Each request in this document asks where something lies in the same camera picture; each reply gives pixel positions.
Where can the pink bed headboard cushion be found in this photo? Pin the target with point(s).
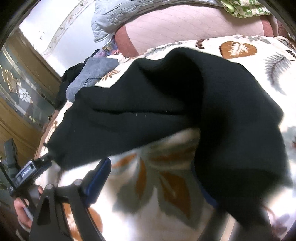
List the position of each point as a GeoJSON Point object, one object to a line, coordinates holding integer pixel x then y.
{"type": "Point", "coordinates": [187, 22]}

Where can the wooden stained-glass wardrobe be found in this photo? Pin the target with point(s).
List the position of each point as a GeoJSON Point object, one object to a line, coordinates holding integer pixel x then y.
{"type": "Point", "coordinates": [29, 86]}

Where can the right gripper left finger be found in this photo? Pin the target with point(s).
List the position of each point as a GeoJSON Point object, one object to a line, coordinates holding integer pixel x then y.
{"type": "Point", "coordinates": [50, 222]}

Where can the grey quilted pillow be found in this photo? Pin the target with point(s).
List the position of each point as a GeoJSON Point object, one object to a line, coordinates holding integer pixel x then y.
{"type": "Point", "coordinates": [110, 15]}

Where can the leaf-patterned cream blanket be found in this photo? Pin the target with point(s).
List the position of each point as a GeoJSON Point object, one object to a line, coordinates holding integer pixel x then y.
{"type": "Point", "coordinates": [151, 193]}

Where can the folded grey jeans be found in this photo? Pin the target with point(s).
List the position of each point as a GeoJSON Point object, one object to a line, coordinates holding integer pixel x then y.
{"type": "Point", "coordinates": [93, 70]}

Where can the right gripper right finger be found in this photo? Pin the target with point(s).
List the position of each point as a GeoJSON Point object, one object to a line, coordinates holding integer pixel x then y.
{"type": "Point", "coordinates": [252, 221]}

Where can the black garment pile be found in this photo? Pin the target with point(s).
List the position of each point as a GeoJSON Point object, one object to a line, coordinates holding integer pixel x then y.
{"type": "Point", "coordinates": [67, 78]}

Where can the colourful small box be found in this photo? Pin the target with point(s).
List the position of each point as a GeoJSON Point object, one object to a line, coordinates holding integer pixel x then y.
{"type": "Point", "coordinates": [110, 48]}

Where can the green patterned cloth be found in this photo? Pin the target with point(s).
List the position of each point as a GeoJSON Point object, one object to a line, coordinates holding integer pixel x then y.
{"type": "Point", "coordinates": [244, 8]}

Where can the black pants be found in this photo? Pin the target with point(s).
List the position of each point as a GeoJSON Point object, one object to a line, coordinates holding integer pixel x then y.
{"type": "Point", "coordinates": [241, 154]}

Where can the person's left hand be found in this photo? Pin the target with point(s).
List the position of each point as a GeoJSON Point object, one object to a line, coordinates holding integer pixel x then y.
{"type": "Point", "coordinates": [23, 218]}

